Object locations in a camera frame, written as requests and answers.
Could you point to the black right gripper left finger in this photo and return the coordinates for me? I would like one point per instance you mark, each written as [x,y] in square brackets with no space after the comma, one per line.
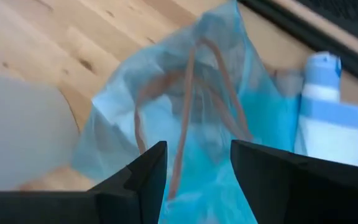
[73,208]

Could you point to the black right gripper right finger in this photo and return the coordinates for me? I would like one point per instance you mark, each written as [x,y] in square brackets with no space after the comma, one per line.
[306,193]

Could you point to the white plastic trash bin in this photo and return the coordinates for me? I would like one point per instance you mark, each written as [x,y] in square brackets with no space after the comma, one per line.
[20,133]

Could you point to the pale blue trash bag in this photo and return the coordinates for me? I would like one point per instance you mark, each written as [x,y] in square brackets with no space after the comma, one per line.
[204,93]

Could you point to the blue white trash bag roll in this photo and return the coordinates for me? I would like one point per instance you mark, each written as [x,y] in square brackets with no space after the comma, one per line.
[328,137]

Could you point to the black floor mat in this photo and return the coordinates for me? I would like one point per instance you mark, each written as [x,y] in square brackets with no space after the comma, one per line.
[346,12]

